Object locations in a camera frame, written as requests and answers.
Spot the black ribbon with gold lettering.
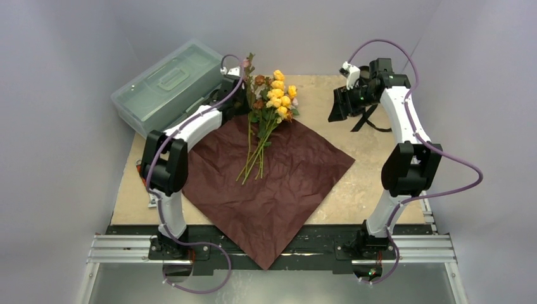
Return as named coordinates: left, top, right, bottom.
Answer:
left=351, top=104, right=392, bottom=133

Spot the dark pink rose stem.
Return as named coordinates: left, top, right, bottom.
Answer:
left=244, top=53, right=255, bottom=164

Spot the yellow rose stem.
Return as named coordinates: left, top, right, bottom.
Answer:
left=236, top=69, right=300, bottom=183

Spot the flower bouquet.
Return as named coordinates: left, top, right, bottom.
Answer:
left=183, top=117, right=354, bottom=270

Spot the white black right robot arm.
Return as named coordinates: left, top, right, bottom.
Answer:
left=328, top=58, right=441, bottom=258

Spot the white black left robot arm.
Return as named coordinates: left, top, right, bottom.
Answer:
left=139, top=74, right=246, bottom=259

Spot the translucent green plastic toolbox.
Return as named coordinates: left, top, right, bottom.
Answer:
left=111, top=39, right=223, bottom=137

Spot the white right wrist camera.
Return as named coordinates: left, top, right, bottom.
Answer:
left=339, top=61, right=361, bottom=90

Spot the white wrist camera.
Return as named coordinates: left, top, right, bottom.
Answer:
left=226, top=66, right=242, bottom=79
left=339, top=61, right=361, bottom=90

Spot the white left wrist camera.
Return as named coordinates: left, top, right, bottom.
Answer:
left=226, top=66, right=242, bottom=79

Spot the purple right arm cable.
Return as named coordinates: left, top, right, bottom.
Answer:
left=346, top=39, right=484, bottom=286

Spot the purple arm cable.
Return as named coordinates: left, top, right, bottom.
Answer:
left=346, top=39, right=484, bottom=286
left=144, top=54, right=246, bottom=295

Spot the red-handled adjustable wrench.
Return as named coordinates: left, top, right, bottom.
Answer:
left=135, top=159, right=157, bottom=208

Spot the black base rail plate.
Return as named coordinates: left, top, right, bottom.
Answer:
left=104, top=224, right=434, bottom=277

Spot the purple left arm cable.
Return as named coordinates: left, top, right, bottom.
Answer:
left=144, top=54, right=246, bottom=295

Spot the aluminium front frame rail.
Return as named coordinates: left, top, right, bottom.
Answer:
left=87, top=235, right=457, bottom=265

